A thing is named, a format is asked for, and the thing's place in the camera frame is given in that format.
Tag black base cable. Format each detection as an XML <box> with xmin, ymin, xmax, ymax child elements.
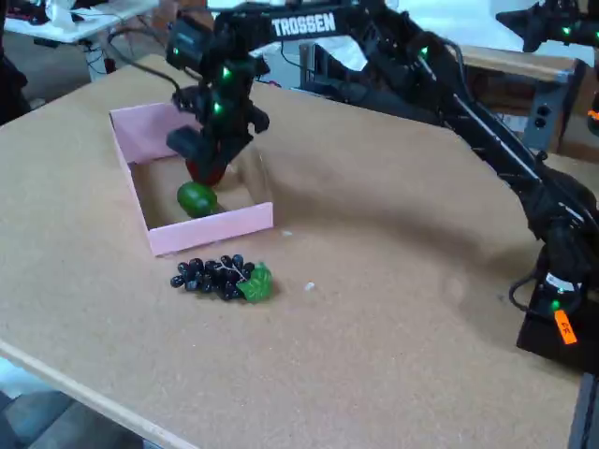
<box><xmin>508</xmin><ymin>273</ymin><xmax>547</xmax><ymax>313</ymax></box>

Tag small white figure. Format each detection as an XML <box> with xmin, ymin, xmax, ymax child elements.
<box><xmin>45</xmin><ymin>0</ymin><xmax>80</xmax><ymax>33</ymax></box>

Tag green toy lime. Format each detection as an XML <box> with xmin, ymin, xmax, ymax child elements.
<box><xmin>176</xmin><ymin>181</ymin><xmax>219</xmax><ymax>219</ymax></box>

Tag grey metal leg with outlets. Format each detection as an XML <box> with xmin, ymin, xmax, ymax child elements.
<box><xmin>522</xmin><ymin>60</ymin><xmax>589</xmax><ymax>153</ymax></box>

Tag black office chair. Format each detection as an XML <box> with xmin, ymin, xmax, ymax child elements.
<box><xmin>0</xmin><ymin>46</ymin><xmax>32</xmax><ymax>126</ymax></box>

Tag small black camera box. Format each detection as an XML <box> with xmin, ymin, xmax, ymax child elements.
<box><xmin>171</xmin><ymin>85</ymin><xmax>203</xmax><ymax>114</ymax></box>

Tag wooden workbench top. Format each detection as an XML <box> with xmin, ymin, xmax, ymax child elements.
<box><xmin>456</xmin><ymin>44</ymin><xmax>581</xmax><ymax>85</ymax></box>

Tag red toy pomegranate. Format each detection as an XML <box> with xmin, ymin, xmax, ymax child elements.
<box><xmin>184</xmin><ymin>157</ymin><xmax>229</xmax><ymax>187</ymax></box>

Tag white desk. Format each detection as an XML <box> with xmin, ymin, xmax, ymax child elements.
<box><xmin>3</xmin><ymin>0</ymin><xmax>160</xmax><ymax>44</ymax></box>

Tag pink cardboard box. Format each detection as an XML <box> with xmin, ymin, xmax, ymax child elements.
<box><xmin>109</xmin><ymin>102</ymin><xmax>275</xmax><ymax>257</ymax></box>

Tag dark metal post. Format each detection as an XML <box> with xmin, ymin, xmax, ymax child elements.
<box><xmin>566</xmin><ymin>371</ymin><xmax>599</xmax><ymax>449</ymax></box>

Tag black camera cable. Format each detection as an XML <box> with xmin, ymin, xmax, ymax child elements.
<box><xmin>106</xmin><ymin>28</ymin><xmax>183</xmax><ymax>94</ymax></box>

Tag black toy grapes with leaf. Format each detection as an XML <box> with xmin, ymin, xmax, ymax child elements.
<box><xmin>169</xmin><ymin>253</ymin><xmax>274</xmax><ymax>304</ymax></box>

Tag grey metal frame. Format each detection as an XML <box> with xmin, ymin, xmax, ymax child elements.
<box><xmin>299</xmin><ymin>40</ymin><xmax>329</xmax><ymax>90</ymax></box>

